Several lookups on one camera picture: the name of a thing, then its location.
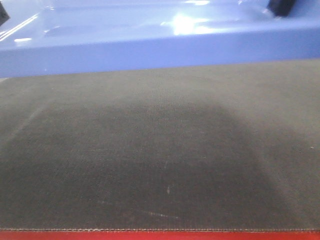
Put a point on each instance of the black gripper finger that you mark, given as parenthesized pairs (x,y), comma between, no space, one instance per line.
(3,15)
(281,8)

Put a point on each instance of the blue plastic tray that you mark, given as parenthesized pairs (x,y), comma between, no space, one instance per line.
(48,37)

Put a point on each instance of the dark woven table mat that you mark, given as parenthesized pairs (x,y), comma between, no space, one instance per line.
(222,147)

